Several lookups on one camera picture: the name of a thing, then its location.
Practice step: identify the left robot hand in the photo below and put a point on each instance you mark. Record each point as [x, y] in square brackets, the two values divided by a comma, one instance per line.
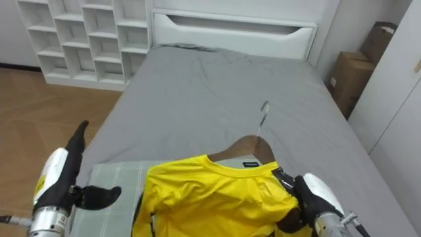
[64, 184]

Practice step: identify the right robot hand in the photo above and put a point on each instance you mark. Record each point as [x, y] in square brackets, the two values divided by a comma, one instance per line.
[312, 200]

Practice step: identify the wooden clothes hanger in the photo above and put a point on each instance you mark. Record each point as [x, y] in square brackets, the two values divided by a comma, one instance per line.
[253, 145]

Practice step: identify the yellow shirt with black trim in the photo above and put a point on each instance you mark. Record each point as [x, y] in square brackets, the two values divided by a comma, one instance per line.
[213, 200]

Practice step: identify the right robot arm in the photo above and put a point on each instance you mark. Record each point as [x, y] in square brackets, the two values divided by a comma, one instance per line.
[330, 225]

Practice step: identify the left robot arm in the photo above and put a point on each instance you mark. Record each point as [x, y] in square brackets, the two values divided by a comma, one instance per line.
[49, 222]

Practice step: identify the large brown cardboard box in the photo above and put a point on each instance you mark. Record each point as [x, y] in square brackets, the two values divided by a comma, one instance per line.
[348, 79]

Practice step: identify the grey bed with white headboard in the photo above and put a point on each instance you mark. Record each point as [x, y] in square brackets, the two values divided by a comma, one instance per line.
[217, 95]

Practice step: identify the white cubby shelf unit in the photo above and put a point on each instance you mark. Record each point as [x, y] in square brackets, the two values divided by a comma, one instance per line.
[89, 39]

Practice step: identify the small brown cardboard box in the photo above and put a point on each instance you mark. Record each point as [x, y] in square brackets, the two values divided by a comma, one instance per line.
[378, 39]

